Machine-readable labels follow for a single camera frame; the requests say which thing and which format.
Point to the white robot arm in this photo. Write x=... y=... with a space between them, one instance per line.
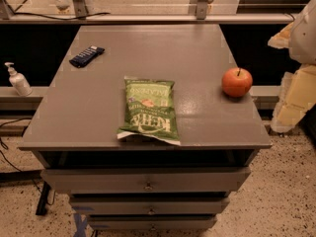
x=297 y=92

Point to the red apple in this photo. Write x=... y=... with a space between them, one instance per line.
x=236 y=82

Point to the green chip bag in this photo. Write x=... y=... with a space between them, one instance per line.
x=149 y=110

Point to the grey drawer cabinet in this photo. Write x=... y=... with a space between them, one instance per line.
x=143 y=137

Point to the dark blue snack bar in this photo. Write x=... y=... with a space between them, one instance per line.
x=83 y=58

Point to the top grey drawer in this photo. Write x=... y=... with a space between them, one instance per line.
x=146 y=180

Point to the grey drawer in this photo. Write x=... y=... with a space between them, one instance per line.
x=149 y=205
x=152 y=222
x=146 y=180

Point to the bottom grey drawer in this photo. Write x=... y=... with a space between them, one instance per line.
x=152 y=222

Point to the middle grey drawer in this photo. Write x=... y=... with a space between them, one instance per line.
x=149 y=205

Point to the white pump bottle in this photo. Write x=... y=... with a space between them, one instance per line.
x=18 y=80

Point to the black metal floor stand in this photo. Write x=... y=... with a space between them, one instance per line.
x=43 y=202

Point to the right metal frame post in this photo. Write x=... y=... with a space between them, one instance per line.
x=201 y=9

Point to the metal frame post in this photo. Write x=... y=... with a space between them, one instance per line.
x=80 y=8
x=201 y=9

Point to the left metal frame post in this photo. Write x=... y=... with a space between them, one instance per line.
x=80 y=8

